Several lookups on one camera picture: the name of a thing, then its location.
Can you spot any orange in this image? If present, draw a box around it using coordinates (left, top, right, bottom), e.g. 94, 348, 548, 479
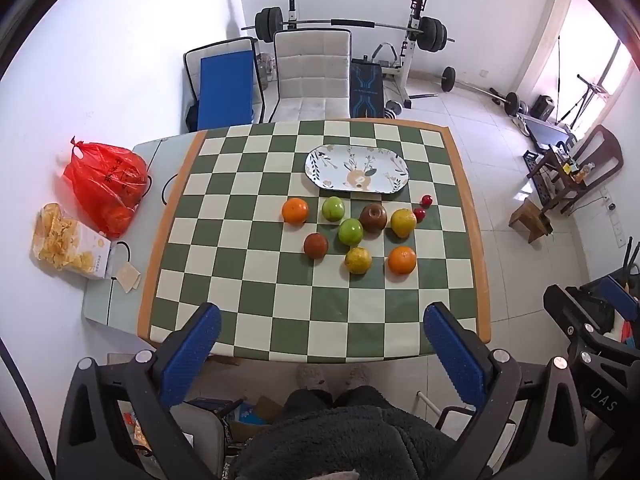
281, 197, 309, 226
387, 246, 418, 275

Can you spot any yellow pear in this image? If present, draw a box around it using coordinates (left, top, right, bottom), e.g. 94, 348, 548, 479
390, 208, 418, 238
344, 246, 372, 275

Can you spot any cherry tomato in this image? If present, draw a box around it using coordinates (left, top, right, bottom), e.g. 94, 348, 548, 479
413, 207, 426, 222
421, 195, 433, 208

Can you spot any large dark red apple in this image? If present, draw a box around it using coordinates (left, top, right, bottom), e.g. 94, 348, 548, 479
359, 203, 387, 234

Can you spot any green apple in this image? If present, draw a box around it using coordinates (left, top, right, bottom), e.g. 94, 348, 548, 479
321, 196, 345, 222
338, 218, 363, 247

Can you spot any small dark red fruit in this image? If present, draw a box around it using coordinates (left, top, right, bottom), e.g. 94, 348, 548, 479
303, 232, 329, 260

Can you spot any grey side table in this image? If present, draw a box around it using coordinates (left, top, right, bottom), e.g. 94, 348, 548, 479
82, 131, 206, 341

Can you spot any small wooden stool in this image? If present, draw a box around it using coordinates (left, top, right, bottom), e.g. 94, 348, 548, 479
509, 198, 553, 244

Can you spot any dark wooden chair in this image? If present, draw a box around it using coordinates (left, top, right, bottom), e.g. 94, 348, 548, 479
527, 125, 624, 214

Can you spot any chips snack box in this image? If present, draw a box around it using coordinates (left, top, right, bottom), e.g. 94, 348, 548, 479
32, 203, 111, 280

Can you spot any red plastic bag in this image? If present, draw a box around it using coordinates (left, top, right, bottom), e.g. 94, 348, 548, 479
63, 138, 149, 240

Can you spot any green white checkered tablecloth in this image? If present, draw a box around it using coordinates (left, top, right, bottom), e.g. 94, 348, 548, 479
136, 120, 490, 363

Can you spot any oval floral ceramic plate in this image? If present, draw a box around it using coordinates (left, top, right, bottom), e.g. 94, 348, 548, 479
304, 144, 409, 194

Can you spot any floor barbell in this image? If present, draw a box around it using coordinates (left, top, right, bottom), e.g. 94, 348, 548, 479
440, 66, 521, 117

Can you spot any blue folded mat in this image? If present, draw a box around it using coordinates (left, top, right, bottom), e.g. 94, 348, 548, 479
198, 50, 254, 130

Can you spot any white weight bench rack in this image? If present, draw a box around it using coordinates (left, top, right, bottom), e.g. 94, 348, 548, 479
370, 0, 449, 110

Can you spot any barbell on rack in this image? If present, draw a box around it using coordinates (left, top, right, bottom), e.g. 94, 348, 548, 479
242, 6, 454, 53

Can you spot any black blue bench pad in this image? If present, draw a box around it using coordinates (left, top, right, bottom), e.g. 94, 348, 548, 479
349, 58, 384, 118

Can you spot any white padded chair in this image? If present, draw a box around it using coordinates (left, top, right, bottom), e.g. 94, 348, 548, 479
270, 28, 352, 122

